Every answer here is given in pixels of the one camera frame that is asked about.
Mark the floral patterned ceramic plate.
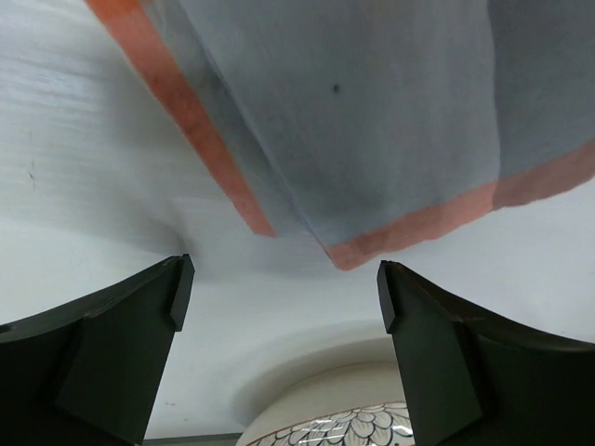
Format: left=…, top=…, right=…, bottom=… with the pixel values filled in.
left=237, top=362, right=416, bottom=446

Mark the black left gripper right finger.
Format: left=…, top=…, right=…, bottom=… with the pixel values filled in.
left=377, top=261, right=594, bottom=445

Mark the orange blue checkered cloth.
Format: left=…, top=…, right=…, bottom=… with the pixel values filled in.
left=88, top=1, right=594, bottom=270

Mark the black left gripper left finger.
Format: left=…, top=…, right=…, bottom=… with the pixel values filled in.
left=1, top=255, right=194, bottom=445

